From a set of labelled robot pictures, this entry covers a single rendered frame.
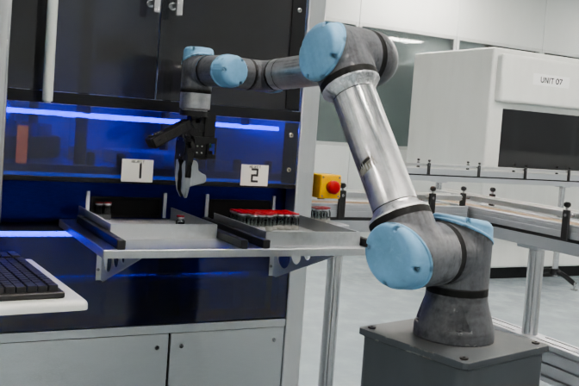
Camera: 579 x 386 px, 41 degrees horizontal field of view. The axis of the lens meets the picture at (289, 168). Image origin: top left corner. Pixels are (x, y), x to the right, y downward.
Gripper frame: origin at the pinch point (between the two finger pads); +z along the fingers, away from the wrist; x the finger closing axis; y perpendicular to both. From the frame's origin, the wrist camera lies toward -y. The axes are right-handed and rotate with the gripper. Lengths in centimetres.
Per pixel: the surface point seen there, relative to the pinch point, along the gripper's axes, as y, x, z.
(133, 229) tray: -13.2, -6.6, 8.4
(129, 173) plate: -7.5, 19.3, -2.4
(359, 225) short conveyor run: 72, 31, 12
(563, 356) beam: 121, -13, 45
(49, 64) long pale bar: -30.7, 12.3, -28.4
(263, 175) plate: 31.2, 19.5, -3.4
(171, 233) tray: -3.8, -6.6, 9.4
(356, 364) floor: 149, 143, 99
